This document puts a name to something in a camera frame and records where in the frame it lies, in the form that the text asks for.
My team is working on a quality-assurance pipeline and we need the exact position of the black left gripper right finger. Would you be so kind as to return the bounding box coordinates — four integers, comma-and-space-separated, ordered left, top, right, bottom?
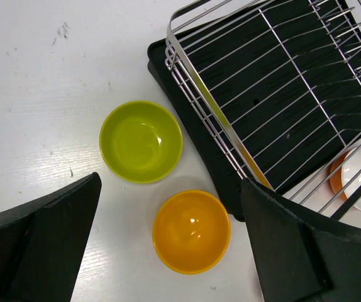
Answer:
241, 179, 361, 301

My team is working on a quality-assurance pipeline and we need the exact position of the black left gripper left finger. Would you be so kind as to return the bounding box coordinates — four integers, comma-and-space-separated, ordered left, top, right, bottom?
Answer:
0, 172, 101, 301

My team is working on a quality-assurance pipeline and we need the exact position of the orange bowl white inside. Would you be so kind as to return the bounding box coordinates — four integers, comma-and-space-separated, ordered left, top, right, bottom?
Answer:
329, 147, 361, 211

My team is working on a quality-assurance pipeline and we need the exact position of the lime green bowl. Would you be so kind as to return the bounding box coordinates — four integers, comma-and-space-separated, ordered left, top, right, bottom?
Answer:
99, 101, 184, 184

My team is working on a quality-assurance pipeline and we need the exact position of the yellow orange plastic bowl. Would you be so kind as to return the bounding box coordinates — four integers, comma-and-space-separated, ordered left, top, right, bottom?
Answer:
152, 189, 231, 275

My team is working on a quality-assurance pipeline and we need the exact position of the black drip tray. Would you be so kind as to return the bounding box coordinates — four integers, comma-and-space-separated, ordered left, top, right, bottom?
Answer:
147, 0, 361, 223

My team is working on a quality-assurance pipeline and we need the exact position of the steel wire dish rack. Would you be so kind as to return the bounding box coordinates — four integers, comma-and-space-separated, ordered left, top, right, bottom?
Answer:
164, 0, 361, 221

